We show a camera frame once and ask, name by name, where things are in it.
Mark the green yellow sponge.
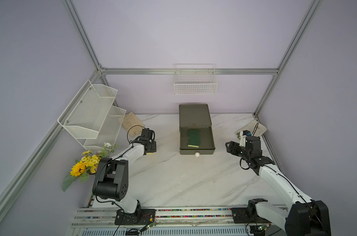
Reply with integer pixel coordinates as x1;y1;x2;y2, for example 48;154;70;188
187;129;201;148

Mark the olive white yellow drawer cabinet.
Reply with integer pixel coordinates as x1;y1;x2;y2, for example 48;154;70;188
179;104;212;127

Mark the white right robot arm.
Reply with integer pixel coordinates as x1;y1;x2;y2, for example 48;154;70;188
225;136;331;236

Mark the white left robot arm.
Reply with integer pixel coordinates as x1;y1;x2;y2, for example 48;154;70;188
92;128;157;214

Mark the beige work glove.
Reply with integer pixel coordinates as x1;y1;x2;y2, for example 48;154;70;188
122;112;145;137

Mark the white mesh two-tier shelf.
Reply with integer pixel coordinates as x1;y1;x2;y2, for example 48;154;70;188
57;81;126;152

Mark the yellow sunflower bouquet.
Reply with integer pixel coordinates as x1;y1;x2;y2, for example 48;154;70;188
61;143;118;192

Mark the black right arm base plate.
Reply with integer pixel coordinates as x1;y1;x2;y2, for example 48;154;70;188
231;207;269;224

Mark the white wire wall basket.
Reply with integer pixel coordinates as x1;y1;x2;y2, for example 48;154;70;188
174;64;218;95

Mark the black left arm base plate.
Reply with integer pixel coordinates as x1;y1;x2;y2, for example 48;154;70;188
114;209;156;225

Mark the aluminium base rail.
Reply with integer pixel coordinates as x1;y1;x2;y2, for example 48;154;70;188
68;206;284;236

